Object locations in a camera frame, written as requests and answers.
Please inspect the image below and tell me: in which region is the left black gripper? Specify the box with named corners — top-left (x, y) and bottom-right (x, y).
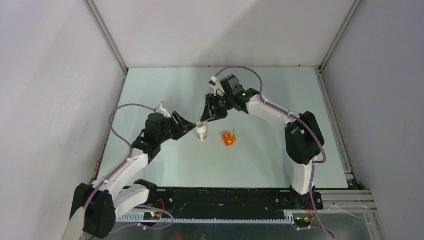
top-left (157, 111), bottom-right (196, 144)

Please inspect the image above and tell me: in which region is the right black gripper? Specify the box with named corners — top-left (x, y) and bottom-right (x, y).
top-left (200, 94), bottom-right (234, 123)

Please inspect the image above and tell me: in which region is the white pill bottle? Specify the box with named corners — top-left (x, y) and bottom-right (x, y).
top-left (195, 121), bottom-right (208, 141)

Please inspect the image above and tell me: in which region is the orange pill organizer box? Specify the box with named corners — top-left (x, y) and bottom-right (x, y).
top-left (222, 132), bottom-right (237, 147)

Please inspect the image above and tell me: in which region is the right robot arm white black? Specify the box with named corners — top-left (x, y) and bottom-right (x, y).
top-left (201, 74), bottom-right (325, 209)

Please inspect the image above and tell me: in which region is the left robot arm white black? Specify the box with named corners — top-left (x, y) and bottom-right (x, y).
top-left (62, 110), bottom-right (197, 240)

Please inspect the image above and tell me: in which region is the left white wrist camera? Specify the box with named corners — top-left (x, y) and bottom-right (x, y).
top-left (154, 101), bottom-right (172, 119)

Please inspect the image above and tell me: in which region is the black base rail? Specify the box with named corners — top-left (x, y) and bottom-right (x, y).
top-left (135, 179), bottom-right (324, 221)

